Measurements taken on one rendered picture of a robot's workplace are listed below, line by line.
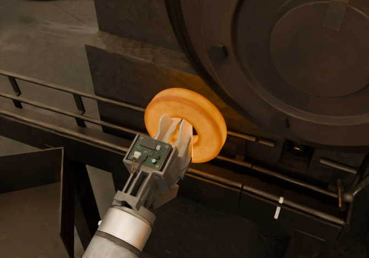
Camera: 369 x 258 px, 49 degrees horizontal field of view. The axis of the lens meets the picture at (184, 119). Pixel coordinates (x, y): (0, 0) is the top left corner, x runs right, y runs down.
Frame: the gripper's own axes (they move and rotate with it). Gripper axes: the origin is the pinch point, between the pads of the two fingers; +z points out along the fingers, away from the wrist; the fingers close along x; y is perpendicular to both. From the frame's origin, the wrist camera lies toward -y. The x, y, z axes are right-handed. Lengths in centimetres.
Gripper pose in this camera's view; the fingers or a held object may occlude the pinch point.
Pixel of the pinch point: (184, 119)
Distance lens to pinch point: 73.4
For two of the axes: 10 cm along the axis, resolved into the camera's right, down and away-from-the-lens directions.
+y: -1.3, -5.2, -8.4
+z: 4.0, -8.0, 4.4
